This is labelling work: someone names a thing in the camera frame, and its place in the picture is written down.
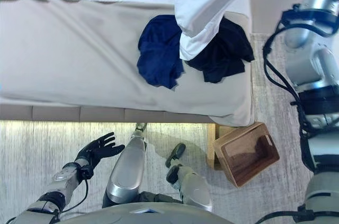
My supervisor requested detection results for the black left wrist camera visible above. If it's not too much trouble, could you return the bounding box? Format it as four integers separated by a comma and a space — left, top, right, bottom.
79, 165, 94, 180

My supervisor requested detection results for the grey robot torso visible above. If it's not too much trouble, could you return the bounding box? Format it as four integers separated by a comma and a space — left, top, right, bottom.
87, 191, 239, 224

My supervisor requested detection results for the silver robot right leg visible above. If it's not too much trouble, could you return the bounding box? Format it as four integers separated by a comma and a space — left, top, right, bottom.
165, 164, 214, 213

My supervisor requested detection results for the blue garment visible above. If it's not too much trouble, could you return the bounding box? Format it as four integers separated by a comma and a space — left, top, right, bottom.
136, 14, 185, 89

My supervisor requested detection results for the black garment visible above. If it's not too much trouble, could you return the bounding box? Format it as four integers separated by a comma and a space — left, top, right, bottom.
184, 16, 255, 84

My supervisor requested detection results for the black robot right foot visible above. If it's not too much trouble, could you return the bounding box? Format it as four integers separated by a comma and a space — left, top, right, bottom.
165, 142, 186, 168

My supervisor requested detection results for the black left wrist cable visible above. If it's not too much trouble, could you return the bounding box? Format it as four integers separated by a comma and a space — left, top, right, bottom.
57, 177, 90, 214

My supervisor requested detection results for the silver robot leg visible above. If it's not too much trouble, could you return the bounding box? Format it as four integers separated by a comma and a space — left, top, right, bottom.
102, 122, 148, 209
165, 164, 214, 213

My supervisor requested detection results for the brown wicker basket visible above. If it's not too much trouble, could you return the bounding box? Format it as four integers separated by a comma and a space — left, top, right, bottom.
212, 122, 281, 188

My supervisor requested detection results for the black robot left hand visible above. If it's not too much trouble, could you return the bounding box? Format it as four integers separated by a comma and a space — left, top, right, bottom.
75, 132, 126, 168

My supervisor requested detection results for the white garment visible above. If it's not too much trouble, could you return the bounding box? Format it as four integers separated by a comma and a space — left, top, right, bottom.
174, 0, 265, 62

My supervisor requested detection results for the grey area rug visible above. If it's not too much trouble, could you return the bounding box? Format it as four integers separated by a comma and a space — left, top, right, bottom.
0, 33, 339, 224

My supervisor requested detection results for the light wooden bed leg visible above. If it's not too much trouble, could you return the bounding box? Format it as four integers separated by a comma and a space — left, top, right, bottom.
207, 123, 226, 171

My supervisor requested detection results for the silver robot left leg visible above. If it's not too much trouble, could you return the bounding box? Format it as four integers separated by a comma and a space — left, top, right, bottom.
102, 122, 148, 209

